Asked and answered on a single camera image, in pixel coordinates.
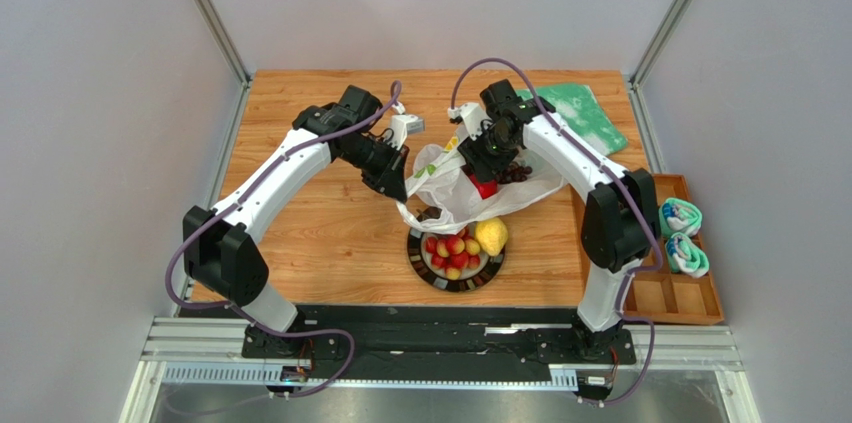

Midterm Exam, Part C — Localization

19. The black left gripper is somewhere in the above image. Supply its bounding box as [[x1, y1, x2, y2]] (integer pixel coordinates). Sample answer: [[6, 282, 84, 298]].
[[339, 136, 409, 205]]

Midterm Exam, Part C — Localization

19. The red fake apple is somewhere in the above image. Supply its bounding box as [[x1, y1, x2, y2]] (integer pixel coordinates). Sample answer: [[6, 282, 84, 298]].
[[469, 175, 499, 200]]

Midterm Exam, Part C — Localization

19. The white plastic bag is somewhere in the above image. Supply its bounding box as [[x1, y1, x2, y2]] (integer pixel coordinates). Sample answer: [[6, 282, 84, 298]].
[[396, 144, 567, 234]]

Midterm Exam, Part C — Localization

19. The yellow fake lemon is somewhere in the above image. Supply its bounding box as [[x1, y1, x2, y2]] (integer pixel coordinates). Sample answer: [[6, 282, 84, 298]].
[[474, 218, 509, 257]]

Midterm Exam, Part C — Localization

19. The red yellow cherry bunch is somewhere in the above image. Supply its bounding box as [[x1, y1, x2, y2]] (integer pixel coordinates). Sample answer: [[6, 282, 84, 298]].
[[421, 228, 487, 280]]

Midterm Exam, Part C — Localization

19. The dark purple grape bunch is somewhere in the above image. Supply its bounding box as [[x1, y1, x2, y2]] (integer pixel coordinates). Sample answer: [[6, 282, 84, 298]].
[[497, 163, 532, 185]]

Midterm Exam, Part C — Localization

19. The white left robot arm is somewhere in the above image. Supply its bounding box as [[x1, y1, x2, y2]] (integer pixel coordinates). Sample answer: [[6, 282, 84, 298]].
[[169, 81, 425, 334]]

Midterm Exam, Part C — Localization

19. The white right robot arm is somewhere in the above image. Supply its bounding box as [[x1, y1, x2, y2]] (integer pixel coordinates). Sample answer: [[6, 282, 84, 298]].
[[448, 80, 660, 333]]

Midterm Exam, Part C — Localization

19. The green white tie-dye cloth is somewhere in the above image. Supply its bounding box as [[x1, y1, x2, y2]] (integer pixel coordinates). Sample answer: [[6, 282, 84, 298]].
[[536, 83, 628, 156]]

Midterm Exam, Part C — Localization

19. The black rimmed ceramic plate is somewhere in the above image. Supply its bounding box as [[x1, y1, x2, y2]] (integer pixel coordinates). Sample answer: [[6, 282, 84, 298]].
[[406, 228, 506, 293]]

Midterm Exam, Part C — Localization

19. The mint white rolled sock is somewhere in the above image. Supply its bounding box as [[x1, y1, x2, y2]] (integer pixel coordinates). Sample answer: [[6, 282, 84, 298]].
[[659, 198, 703, 238], [665, 232, 709, 278]]

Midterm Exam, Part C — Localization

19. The wooden compartment tray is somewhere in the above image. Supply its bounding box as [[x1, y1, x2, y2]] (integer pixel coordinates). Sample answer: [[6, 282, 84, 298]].
[[612, 172, 725, 326]]

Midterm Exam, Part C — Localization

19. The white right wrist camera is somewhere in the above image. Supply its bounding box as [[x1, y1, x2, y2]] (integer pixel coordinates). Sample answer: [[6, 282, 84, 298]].
[[447, 102, 491, 142]]

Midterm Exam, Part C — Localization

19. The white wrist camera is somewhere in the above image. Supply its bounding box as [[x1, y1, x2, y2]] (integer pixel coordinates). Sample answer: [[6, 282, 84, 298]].
[[388, 102, 425, 149], [447, 102, 491, 142]]

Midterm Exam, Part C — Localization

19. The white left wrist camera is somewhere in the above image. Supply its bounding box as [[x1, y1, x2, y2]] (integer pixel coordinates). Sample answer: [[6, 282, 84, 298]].
[[388, 102, 425, 149]]

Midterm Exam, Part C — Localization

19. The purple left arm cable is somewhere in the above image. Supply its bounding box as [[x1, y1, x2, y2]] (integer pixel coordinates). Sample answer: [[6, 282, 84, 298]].
[[164, 80, 404, 400]]

